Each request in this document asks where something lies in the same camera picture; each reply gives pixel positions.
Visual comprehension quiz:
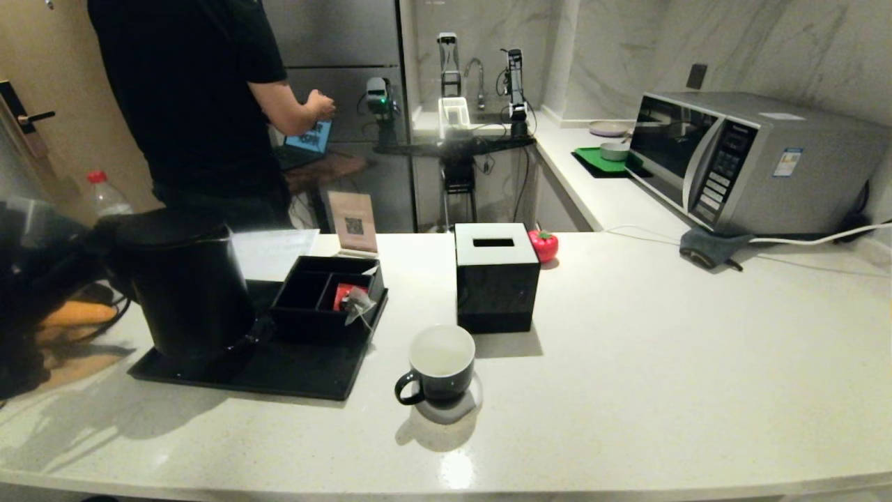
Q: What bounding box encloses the black electric kettle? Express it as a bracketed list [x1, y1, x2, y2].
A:
[98, 209, 257, 360]

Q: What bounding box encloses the person's right forearm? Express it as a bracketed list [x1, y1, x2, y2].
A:
[249, 79, 314, 138]

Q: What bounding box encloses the red sachet packet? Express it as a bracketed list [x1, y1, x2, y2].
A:
[334, 283, 369, 312]

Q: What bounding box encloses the grey tea bag sachet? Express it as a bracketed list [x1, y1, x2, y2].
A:
[345, 287, 377, 327]

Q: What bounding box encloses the person's right hand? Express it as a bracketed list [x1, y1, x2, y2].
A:
[303, 89, 337, 121]

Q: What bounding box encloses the plastic bottle red cap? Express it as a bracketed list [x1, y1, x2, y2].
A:
[85, 170, 133, 217]

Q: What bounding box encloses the yellow corn cob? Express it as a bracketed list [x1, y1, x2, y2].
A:
[45, 301, 116, 327]

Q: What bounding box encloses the yellow cloth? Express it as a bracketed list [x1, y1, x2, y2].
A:
[35, 324, 133, 388]

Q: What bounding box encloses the person in black shirt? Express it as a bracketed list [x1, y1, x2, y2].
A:
[87, 0, 290, 231]

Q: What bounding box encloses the white paper sheet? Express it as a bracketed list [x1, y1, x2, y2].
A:
[230, 230, 321, 280]

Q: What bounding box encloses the black serving tray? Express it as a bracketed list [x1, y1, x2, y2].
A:
[127, 279, 390, 402]

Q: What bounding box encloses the black compartment box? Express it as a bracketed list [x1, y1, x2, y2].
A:
[268, 256, 386, 342]

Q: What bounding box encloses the open laptop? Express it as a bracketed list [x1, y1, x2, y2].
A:
[279, 120, 333, 172]

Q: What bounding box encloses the brown QR code sign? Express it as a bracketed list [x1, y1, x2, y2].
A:
[328, 192, 380, 256]

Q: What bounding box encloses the grey refrigerator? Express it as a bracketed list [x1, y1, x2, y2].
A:
[261, 0, 419, 234]

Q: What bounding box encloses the dark mug white inside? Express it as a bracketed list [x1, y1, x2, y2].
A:
[394, 325, 476, 406]

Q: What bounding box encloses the black stand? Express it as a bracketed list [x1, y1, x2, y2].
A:
[442, 158, 480, 226]

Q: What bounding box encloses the black mounting bar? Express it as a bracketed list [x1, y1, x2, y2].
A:
[376, 137, 537, 158]

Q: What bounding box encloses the white round coaster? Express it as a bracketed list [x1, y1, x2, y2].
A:
[411, 373, 483, 425]

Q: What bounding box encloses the white dish rack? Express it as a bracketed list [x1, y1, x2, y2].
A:
[438, 98, 473, 139]

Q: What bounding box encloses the black tissue box white lid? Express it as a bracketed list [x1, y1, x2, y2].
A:
[454, 223, 540, 334]

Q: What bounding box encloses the chrome sink faucet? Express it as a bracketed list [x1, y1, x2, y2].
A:
[465, 59, 487, 112]

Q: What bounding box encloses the red tomato shaped ornament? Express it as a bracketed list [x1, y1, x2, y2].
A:
[528, 229, 559, 265]

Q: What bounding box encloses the green tray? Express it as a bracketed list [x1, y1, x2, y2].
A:
[573, 147, 645, 180]

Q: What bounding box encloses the grey folded cloth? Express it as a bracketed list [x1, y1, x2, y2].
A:
[678, 228, 755, 272]

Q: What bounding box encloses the silver microwave oven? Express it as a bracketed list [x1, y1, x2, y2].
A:
[625, 92, 889, 236]

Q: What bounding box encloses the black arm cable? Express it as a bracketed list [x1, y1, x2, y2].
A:
[42, 296, 133, 346]

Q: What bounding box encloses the black door handle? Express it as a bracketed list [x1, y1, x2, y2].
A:
[0, 81, 56, 135]

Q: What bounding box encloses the thin white cable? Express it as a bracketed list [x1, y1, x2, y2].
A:
[603, 225, 691, 241]

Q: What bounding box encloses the thick white power cable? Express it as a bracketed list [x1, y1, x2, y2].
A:
[749, 221, 892, 245]

